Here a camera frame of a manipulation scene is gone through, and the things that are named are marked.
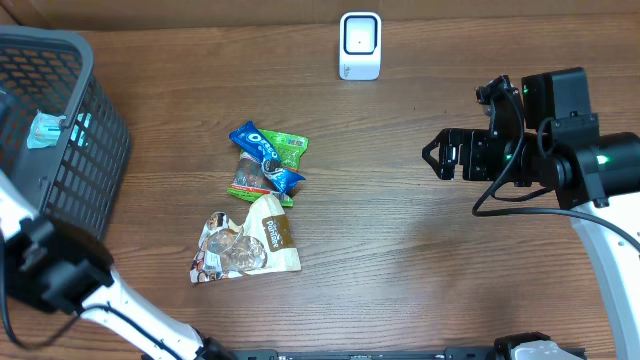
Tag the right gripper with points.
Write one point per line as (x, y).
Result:
(474, 166)

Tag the blue Oreo packet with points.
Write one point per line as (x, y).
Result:
(250, 139)

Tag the green snack bag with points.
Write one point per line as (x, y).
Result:
(249, 182)

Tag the beige cookie bag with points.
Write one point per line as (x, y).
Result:
(262, 244)

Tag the light teal snack packet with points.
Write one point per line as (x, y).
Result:
(46, 130)

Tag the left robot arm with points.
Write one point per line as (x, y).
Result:
(53, 266)

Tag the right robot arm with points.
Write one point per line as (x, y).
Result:
(543, 154)

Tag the white barcode scanner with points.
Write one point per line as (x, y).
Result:
(360, 46)

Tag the grey plastic shopping basket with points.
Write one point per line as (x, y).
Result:
(52, 71)

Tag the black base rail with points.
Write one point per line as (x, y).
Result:
(360, 355)

